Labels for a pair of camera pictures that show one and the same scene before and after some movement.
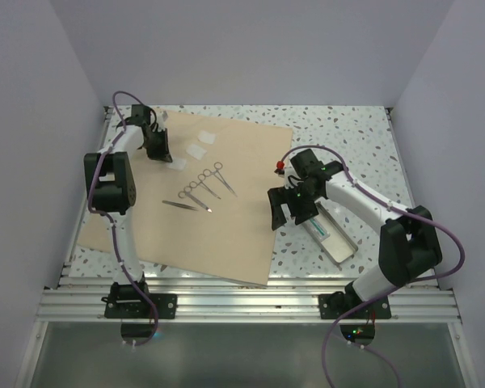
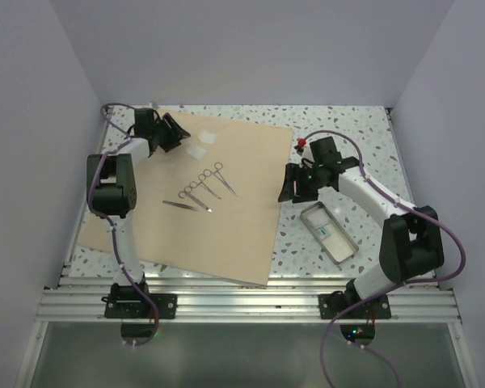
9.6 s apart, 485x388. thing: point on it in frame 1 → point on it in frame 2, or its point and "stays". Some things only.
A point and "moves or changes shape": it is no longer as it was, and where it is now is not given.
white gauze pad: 196,151 stays
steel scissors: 187,191 stays
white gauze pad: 178,164 → 337,246
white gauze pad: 208,137 stays
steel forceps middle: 200,182 stays
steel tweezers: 180,204 stays
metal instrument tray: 330,235 stays
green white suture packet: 321,232 moves or changes shape
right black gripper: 282,195 → 294,172
